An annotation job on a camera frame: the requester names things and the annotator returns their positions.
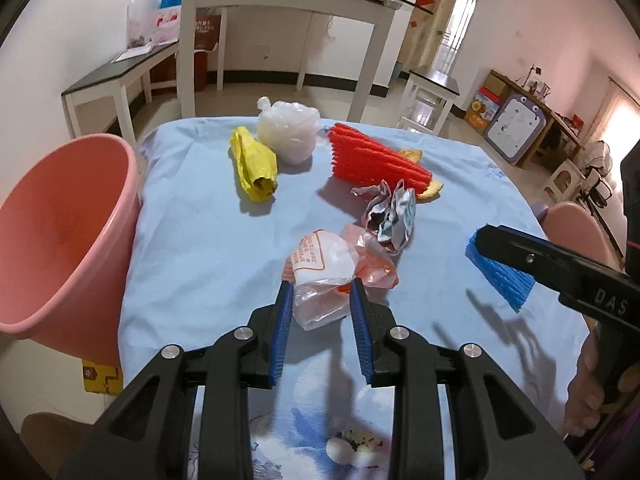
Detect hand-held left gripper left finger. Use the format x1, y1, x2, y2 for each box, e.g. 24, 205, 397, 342
60, 280, 296, 480

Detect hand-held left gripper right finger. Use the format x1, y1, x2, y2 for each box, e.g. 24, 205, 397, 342
349, 277, 586, 480

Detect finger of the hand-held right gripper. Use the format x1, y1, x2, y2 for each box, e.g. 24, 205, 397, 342
473, 224, 627, 306

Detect blue foam fruit net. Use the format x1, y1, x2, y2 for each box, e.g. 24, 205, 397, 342
464, 230, 536, 314

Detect pink plastic bag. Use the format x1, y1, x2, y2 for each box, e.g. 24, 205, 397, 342
340, 223, 401, 304

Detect clear printed plastic bag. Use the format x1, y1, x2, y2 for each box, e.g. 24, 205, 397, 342
282, 228, 361, 332

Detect orange peel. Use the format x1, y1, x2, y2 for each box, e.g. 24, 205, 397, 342
397, 147, 445, 202

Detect silver wrapper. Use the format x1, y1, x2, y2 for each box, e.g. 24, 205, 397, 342
351, 178, 417, 254

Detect yellow plastic bag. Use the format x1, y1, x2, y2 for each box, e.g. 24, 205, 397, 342
228, 125, 279, 205

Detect red foam fruit net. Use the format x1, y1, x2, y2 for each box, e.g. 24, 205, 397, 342
327, 122, 434, 196

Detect white plastic bag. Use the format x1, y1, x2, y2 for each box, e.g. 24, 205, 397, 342
256, 95, 322, 165

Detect pink plastic basin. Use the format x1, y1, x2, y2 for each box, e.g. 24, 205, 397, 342
0, 133, 146, 369

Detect person's right hand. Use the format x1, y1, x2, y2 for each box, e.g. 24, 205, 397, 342
564, 331, 615, 438

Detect pink and purple chair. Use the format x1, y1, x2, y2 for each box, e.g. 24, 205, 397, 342
532, 201, 626, 271

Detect white plastic stool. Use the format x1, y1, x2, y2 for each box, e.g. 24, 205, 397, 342
543, 159, 586, 201

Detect light blue tablecloth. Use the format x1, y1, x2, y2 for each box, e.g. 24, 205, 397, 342
117, 117, 597, 480

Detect purple framed drawing board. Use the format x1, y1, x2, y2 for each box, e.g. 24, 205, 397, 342
482, 92, 549, 166

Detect wooden desk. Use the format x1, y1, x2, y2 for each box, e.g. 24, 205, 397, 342
482, 68, 586, 171

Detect person's purple clothing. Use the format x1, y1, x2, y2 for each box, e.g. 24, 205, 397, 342
579, 407, 640, 467

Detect colourful fruit print box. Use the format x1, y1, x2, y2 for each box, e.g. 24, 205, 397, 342
463, 87, 501, 134

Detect yellow cardboard box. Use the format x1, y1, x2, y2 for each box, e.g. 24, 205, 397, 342
81, 358, 124, 395

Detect black top white stool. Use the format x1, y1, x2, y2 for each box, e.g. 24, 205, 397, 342
397, 65, 461, 136

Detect brown stool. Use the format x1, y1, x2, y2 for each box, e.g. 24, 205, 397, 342
20, 412, 101, 461

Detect brown cardboard box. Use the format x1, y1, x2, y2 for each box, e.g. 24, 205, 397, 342
192, 13, 222, 54

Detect black top white bench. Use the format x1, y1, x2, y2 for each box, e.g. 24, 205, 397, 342
60, 39, 181, 146

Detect papers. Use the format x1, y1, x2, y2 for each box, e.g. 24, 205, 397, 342
110, 43, 161, 64

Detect clear plastic bag with goods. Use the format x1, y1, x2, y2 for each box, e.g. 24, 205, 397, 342
127, 0, 186, 51

